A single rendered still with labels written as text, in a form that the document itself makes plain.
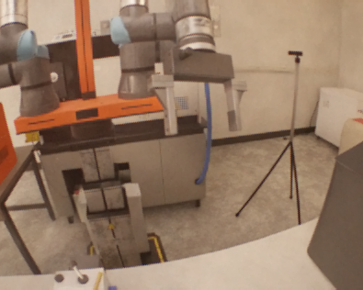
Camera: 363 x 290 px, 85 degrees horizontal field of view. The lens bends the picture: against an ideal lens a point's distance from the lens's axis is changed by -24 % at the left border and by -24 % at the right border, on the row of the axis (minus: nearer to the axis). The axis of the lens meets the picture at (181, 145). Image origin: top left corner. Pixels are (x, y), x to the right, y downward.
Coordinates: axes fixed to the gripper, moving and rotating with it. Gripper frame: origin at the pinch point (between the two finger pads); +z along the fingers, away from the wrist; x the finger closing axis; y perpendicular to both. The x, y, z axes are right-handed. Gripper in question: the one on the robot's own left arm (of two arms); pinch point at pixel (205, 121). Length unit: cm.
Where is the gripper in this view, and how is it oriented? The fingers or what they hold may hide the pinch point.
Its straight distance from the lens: 46.0
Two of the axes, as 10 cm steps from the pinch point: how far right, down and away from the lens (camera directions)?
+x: 9.1, -0.7, 4.1
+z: 0.9, 10.0, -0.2
